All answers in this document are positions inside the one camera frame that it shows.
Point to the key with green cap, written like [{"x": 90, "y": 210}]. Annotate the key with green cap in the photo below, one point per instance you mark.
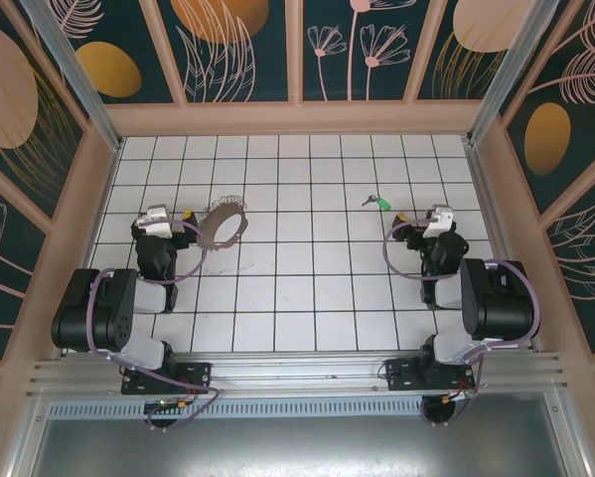
[{"x": 384, "y": 204}]

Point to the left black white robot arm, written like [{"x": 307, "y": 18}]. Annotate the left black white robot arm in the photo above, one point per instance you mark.
[{"x": 103, "y": 308}]

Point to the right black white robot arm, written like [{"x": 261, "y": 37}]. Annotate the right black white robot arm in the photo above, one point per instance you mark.
[{"x": 495, "y": 303}]

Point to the galvanised steel sheet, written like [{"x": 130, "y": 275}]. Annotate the galvanised steel sheet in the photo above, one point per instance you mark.
[{"x": 297, "y": 452}]

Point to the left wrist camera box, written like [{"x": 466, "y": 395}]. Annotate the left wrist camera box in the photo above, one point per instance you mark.
[{"x": 153, "y": 218}]

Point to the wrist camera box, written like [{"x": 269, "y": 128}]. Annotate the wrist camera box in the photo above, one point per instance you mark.
[
  {"x": 438, "y": 219},
  {"x": 153, "y": 218}
]

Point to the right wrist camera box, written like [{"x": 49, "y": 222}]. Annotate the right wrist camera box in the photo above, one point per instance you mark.
[{"x": 438, "y": 219}]

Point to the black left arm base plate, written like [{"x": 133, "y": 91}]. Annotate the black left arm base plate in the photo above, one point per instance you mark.
[{"x": 197, "y": 375}]

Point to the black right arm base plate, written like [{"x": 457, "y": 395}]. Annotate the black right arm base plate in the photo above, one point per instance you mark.
[{"x": 401, "y": 377}]

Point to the aluminium corner post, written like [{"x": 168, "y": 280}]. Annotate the aluminium corner post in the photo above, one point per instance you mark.
[
  {"x": 505, "y": 69},
  {"x": 78, "y": 74}
]

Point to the aluminium mounting rail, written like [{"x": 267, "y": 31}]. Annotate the aluminium mounting rail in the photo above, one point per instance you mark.
[{"x": 297, "y": 370}]

